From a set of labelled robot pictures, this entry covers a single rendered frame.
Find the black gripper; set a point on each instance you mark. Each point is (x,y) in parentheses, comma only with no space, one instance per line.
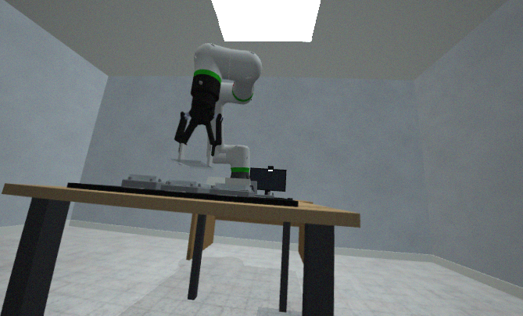
(202,112)

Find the white button panel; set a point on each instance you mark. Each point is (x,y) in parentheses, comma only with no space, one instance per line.
(241,181)

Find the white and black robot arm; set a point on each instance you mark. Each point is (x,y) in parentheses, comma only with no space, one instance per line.
(212,64)

